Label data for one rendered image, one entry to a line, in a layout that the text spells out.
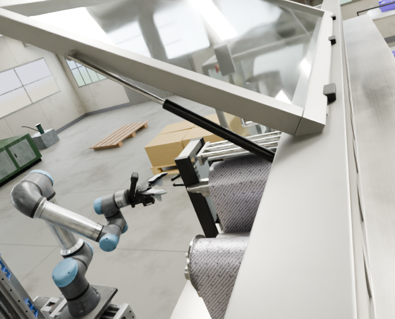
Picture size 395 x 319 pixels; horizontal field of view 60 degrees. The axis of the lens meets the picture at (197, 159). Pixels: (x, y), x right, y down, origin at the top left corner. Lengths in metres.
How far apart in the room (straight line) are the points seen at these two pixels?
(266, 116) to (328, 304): 0.27
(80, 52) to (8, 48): 10.70
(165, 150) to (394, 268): 4.17
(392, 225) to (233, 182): 0.49
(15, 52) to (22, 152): 3.69
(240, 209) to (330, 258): 0.77
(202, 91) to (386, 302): 0.36
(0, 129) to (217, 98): 10.07
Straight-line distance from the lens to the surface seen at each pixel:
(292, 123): 0.45
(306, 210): 0.31
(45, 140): 9.99
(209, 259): 0.87
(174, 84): 0.47
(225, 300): 0.93
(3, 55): 11.07
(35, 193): 1.54
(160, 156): 4.68
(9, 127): 10.58
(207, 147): 1.09
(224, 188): 1.00
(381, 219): 0.64
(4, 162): 8.33
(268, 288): 0.25
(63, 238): 1.73
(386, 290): 0.53
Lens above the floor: 1.83
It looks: 22 degrees down
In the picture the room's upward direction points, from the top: 21 degrees counter-clockwise
